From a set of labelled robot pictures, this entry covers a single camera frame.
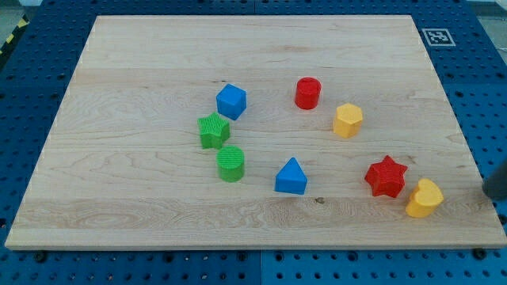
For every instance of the green star block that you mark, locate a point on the green star block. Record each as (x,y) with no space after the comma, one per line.
(214,131)

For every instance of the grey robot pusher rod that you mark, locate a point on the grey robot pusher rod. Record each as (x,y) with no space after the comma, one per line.
(494,186)

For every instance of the white fiducial marker tag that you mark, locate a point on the white fiducial marker tag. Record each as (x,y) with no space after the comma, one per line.
(438,37)

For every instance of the red star block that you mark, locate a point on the red star block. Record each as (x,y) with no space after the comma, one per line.
(386,178)

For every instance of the yellow hexagon block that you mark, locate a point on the yellow hexagon block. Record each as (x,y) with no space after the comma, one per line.
(348,120)

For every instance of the green cylinder block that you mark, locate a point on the green cylinder block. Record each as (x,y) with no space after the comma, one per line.
(231,162)

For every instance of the blue cube block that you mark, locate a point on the blue cube block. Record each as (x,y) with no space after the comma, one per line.
(231,101)

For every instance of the yellow heart block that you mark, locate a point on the yellow heart block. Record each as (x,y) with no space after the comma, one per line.
(424,199)

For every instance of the red cylinder block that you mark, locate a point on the red cylinder block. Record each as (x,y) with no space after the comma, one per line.
(307,93)

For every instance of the blue triangle block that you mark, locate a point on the blue triangle block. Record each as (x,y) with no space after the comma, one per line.
(291,178)

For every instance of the yellow black hazard tape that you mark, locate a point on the yellow black hazard tape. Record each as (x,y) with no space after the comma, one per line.
(15,36)

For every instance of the wooden board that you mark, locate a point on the wooden board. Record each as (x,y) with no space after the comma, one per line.
(123,167)

